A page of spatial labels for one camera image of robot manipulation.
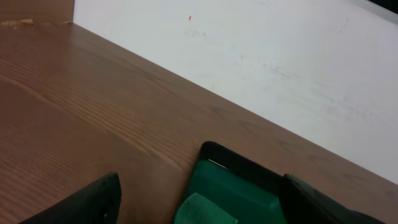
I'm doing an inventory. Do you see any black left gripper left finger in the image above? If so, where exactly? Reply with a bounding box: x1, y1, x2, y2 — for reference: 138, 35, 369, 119
21, 172, 121, 224

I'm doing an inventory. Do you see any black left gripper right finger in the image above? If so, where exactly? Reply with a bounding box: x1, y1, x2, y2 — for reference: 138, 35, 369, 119
279, 174, 383, 224

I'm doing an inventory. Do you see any green scouring sponge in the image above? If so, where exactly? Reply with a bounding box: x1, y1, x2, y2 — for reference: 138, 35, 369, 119
174, 193, 238, 224

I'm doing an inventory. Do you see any black rectangular water tray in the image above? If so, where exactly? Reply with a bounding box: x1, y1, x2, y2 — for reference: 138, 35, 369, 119
173, 141, 287, 224

